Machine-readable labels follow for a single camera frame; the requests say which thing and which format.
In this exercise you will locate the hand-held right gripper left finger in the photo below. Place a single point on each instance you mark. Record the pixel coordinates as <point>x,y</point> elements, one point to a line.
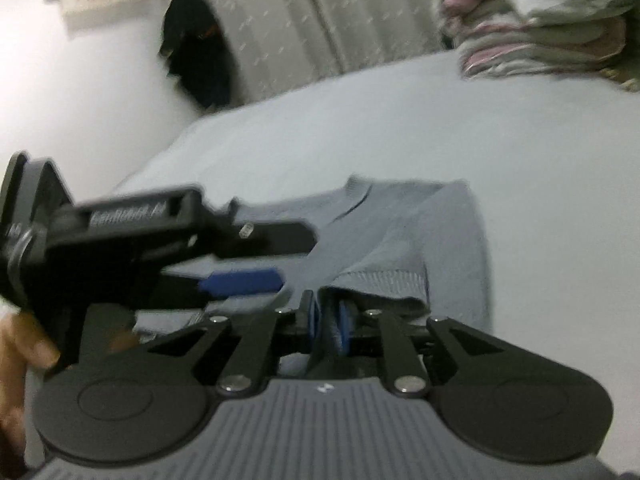
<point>312,320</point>

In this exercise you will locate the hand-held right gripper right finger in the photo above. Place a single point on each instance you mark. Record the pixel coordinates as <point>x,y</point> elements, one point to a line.
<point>345,327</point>

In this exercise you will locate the folded pink and white blanket pile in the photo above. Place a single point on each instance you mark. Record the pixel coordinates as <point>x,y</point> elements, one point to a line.
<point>525,25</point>

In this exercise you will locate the blue-grey knit sweater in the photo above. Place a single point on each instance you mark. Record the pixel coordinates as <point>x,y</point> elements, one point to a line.
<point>400,240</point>

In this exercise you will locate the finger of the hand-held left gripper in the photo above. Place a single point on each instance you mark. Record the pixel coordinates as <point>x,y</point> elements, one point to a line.
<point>280,240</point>
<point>240,281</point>

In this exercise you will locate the bed with white sheet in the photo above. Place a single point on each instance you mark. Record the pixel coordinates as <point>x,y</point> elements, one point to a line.
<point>525,160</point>

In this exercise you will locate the grey patterned curtain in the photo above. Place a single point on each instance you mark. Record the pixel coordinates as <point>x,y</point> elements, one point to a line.
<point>325,20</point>

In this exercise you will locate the person's left hand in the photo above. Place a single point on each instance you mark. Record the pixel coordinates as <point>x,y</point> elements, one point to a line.
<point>22,345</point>

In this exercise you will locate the hanging dark cloth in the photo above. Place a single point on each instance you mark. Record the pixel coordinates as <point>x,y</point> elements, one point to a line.
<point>200,60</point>

